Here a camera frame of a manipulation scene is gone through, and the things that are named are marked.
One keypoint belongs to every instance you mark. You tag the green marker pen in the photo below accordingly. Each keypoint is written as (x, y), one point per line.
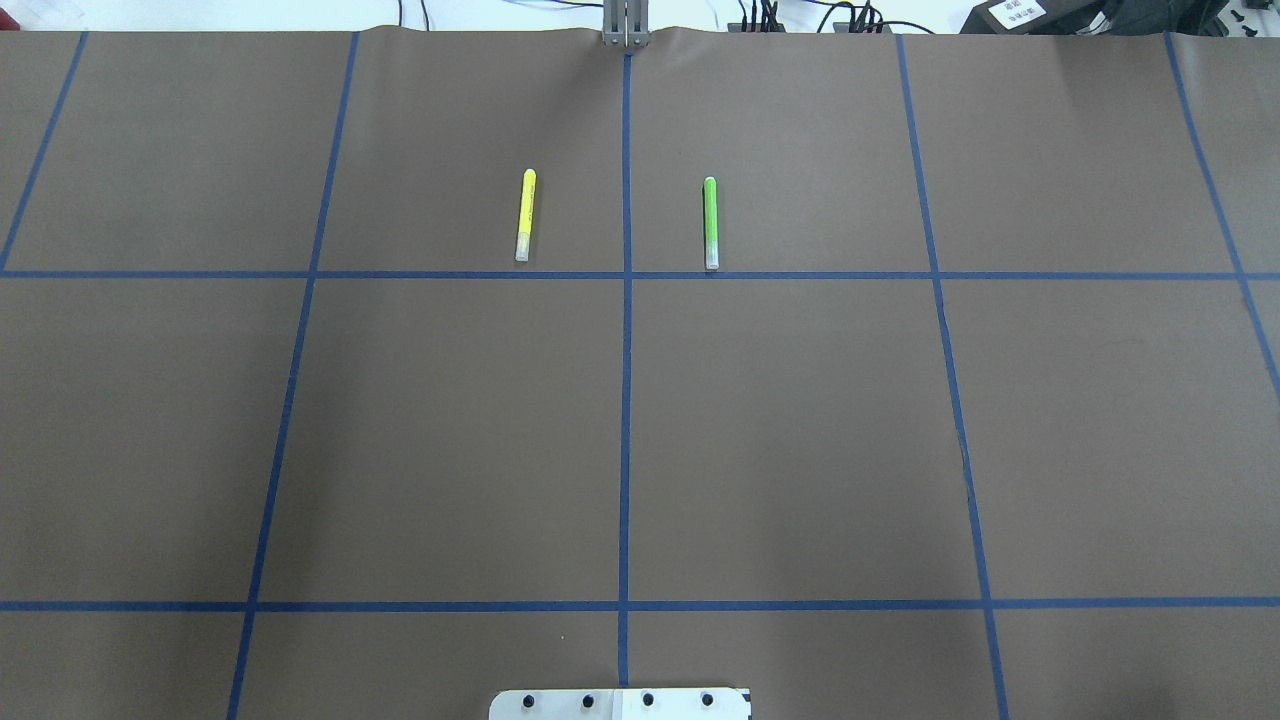
(710, 215)

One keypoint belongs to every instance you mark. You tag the aluminium frame post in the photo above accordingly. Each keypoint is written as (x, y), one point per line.
(625, 23)

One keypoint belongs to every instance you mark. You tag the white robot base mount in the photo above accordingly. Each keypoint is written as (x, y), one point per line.
(623, 703)

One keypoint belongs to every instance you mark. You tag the black power adapter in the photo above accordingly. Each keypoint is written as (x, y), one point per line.
(1034, 18)

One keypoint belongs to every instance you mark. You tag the yellow marker pen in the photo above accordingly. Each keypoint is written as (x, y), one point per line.
(526, 214)

